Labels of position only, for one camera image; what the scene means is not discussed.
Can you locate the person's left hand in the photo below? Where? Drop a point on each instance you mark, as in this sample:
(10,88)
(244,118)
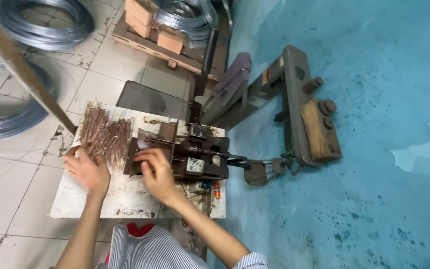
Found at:
(90,172)

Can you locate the person's right hand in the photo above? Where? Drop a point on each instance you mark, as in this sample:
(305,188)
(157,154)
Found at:
(161,178)

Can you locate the white work board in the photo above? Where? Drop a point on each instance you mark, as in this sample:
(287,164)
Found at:
(133,198)

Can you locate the rusty metal bending machine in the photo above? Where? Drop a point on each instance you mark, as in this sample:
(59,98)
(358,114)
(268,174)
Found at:
(185,153)

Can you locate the orange lighter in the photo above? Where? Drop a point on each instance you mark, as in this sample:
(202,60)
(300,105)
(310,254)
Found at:
(217,189)

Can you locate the striped shirt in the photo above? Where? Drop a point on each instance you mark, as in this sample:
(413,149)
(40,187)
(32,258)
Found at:
(162,248)

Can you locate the dark metal plate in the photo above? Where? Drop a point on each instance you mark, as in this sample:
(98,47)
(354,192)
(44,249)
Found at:
(151,101)

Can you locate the wooden beam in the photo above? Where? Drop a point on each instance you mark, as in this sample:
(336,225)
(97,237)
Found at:
(21,67)

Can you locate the grey cloth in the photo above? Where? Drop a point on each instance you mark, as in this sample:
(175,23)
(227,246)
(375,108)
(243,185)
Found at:
(233,74)

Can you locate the wooden pallet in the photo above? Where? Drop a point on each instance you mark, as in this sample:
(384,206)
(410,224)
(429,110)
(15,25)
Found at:
(155,48)

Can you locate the orange brick block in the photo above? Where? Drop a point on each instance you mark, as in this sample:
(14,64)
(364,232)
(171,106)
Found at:
(170,39)
(138,15)

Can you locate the metal lever frame with wood block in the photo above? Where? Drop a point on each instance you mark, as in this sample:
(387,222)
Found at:
(297,108)

